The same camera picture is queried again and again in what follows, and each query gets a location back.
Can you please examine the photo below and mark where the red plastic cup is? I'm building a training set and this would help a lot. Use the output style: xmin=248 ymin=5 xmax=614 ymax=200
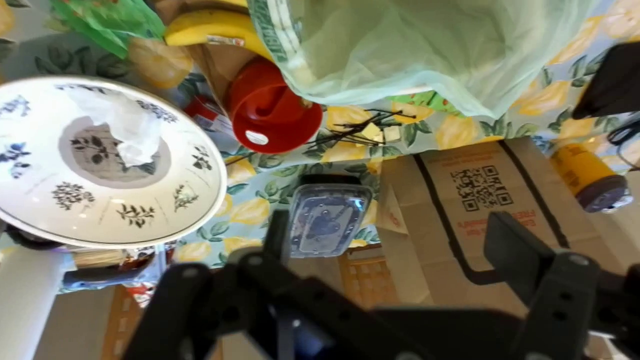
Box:
xmin=225 ymin=57 xmax=326 ymax=157

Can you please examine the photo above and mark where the black pouch with cable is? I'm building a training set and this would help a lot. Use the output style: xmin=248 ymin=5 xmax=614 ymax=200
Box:
xmin=570 ymin=40 xmax=640 ymax=168

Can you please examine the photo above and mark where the lemon print tablecloth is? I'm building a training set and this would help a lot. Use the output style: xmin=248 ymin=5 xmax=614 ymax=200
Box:
xmin=0 ymin=0 xmax=640 ymax=297

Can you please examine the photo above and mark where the white paper towel roll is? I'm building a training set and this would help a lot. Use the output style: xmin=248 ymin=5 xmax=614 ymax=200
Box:
xmin=0 ymin=232 xmax=68 ymax=360

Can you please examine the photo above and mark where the pale green bin liner bag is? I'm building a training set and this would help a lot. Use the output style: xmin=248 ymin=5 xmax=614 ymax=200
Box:
xmin=247 ymin=0 xmax=602 ymax=125

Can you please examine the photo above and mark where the white crumpled tissue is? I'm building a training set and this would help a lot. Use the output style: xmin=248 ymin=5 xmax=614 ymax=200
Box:
xmin=66 ymin=87 xmax=167 ymax=170

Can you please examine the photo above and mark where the crumpled green plastic bag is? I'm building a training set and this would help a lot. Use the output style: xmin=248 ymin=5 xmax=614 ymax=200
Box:
xmin=49 ymin=0 xmax=168 ymax=61

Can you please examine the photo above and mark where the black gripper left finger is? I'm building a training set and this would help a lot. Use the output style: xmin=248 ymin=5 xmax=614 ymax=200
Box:
xmin=122 ymin=210 xmax=377 ymax=360

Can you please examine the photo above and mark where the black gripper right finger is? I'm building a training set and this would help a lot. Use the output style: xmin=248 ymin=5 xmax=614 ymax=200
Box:
xmin=483 ymin=210 xmax=601 ymax=360

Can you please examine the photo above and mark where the yellow banana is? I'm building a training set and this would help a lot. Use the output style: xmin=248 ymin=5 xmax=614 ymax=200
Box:
xmin=165 ymin=6 xmax=273 ymax=61

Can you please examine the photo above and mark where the white floral ceramic bowl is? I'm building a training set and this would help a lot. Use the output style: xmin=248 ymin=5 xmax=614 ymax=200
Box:
xmin=0 ymin=74 xmax=230 ymax=250

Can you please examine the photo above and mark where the yellow bottle purple cap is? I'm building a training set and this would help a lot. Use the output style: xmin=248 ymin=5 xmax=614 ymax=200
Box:
xmin=550 ymin=142 xmax=636 ymax=217

